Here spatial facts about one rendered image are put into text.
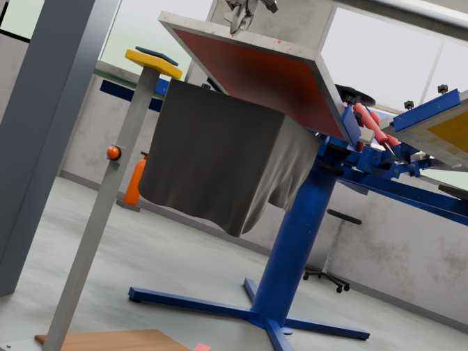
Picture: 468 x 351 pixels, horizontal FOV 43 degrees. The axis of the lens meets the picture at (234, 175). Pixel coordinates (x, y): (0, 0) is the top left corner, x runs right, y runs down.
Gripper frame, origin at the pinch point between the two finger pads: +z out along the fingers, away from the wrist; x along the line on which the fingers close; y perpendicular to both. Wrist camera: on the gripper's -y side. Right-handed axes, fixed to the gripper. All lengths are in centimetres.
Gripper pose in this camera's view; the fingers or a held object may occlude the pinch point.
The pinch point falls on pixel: (237, 33)
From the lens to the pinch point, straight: 196.2
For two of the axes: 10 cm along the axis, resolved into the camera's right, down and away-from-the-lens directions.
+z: -3.9, 9.1, -1.3
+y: -8.6, -3.1, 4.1
